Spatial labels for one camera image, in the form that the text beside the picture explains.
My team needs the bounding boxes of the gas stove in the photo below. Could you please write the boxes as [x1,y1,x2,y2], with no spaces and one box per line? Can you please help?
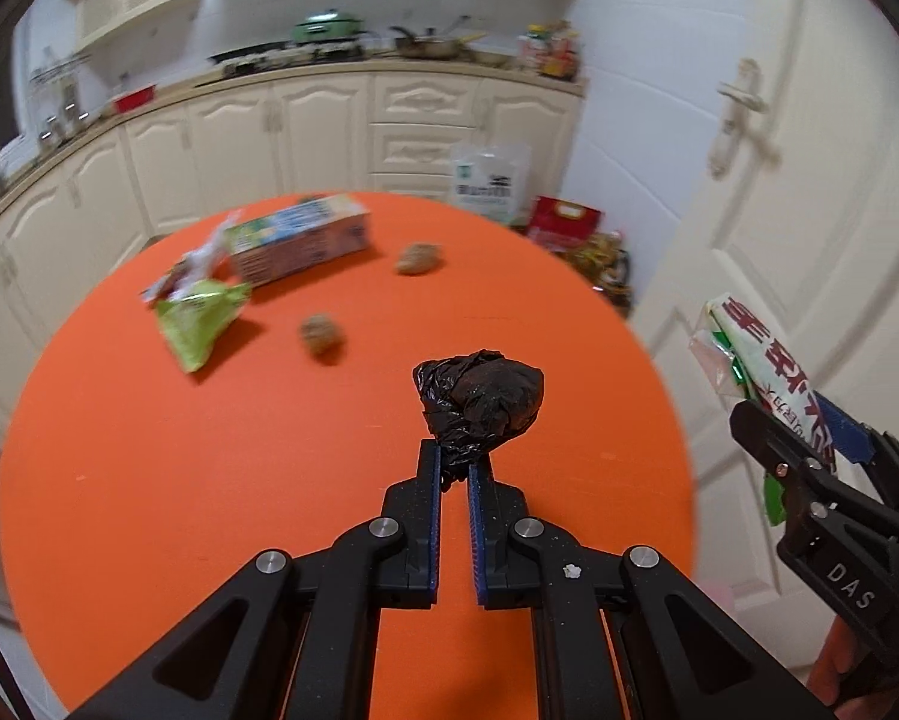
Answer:
[209,41,365,78]

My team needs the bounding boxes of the white door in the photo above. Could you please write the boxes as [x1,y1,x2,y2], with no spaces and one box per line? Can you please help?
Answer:
[633,0,899,600]

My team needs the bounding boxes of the orange round tablecloth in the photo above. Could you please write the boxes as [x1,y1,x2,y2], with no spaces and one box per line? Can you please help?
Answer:
[0,193,696,707]

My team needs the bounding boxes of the rice bag white green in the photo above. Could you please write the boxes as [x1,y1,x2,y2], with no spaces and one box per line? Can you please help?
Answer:
[449,143,531,226]

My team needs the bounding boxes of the wok pan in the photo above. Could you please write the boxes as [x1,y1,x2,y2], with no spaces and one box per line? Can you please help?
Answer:
[391,15,487,60]

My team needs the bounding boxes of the green electric pot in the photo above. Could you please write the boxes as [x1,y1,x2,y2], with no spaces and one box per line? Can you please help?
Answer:
[290,10,363,46]

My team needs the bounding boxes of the brown paper ball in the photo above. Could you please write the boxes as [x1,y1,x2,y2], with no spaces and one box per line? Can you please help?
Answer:
[394,242,443,277]
[300,314,345,358]

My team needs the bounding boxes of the rice noodle package red text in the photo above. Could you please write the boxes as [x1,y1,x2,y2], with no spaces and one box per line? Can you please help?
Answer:
[689,293,835,527]

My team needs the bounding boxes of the cardboard box with groceries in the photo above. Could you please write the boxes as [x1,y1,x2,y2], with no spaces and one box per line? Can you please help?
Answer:
[564,231,633,319]

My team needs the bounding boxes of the milk carton box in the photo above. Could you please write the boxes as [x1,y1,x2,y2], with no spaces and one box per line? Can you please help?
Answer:
[226,193,370,286]

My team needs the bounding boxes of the green snack wrapper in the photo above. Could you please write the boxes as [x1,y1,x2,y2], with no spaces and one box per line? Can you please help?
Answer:
[155,278,253,374]

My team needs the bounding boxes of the clear bubble wrap piece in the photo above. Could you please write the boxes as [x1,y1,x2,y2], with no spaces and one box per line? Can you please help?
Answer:
[166,211,241,301]

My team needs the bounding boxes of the small white yellow wrapper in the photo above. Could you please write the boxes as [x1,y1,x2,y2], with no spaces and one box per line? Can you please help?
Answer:
[140,259,189,305]

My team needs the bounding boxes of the hanging utensil rack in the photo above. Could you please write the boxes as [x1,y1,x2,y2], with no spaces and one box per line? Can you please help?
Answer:
[29,46,90,156]

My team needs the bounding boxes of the red basin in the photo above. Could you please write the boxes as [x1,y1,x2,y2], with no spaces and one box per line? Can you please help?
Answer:
[111,85,157,114]

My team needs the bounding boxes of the condiment bottles group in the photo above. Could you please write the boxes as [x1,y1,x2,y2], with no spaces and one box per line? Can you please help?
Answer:
[516,20,582,82]

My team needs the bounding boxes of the lower kitchen cabinets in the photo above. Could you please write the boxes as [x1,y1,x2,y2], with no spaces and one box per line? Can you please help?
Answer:
[0,60,585,437]

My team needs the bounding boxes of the black plastic bag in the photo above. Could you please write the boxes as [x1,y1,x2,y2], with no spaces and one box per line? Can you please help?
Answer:
[412,349,544,491]

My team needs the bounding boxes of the door handle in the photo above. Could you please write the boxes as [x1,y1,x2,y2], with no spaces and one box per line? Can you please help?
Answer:
[706,57,769,181]

